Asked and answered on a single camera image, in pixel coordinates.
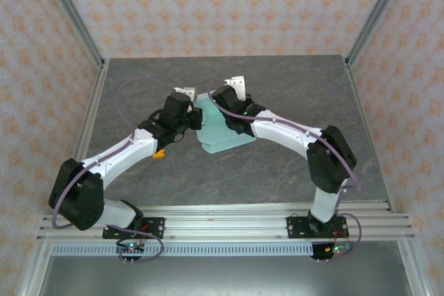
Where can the light teal cloth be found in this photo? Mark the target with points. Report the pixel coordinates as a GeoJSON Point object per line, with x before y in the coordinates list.
{"type": "Point", "coordinates": [215, 136]}

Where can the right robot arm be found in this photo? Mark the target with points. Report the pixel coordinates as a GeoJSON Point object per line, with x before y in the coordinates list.
{"type": "Point", "coordinates": [329, 161]}

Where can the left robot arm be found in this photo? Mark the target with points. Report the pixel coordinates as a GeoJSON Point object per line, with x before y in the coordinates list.
{"type": "Point", "coordinates": [76, 195]}

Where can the small yellow block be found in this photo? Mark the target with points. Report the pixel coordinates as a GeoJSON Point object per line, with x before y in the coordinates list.
{"type": "Point", "coordinates": [159, 155]}

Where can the grey metal panel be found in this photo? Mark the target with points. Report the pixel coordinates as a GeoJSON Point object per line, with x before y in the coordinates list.
{"type": "Point", "coordinates": [225, 278]}

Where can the aluminium table side rail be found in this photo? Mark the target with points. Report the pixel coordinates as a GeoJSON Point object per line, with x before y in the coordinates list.
{"type": "Point", "coordinates": [364, 119]}
{"type": "Point", "coordinates": [92, 109]}

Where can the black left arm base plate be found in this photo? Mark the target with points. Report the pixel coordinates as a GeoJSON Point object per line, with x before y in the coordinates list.
{"type": "Point", "coordinates": [156, 228]}

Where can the wide aluminium mounting rail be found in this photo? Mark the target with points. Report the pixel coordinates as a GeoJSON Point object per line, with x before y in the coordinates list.
{"type": "Point", "coordinates": [225, 223]}

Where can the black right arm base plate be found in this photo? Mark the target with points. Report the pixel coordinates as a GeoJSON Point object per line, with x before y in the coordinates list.
{"type": "Point", "coordinates": [295, 226]}

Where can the aluminium frame post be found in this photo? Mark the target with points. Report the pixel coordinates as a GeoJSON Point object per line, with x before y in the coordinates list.
{"type": "Point", "coordinates": [376, 15]}
{"type": "Point", "coordinates": [73, 15]}

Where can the short aluminium frame strut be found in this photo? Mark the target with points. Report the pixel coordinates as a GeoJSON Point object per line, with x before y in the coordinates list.
{"type": "Point", "coordinates": [36, 270]}
{"type": "Point", "coordinates": [414, 270]}

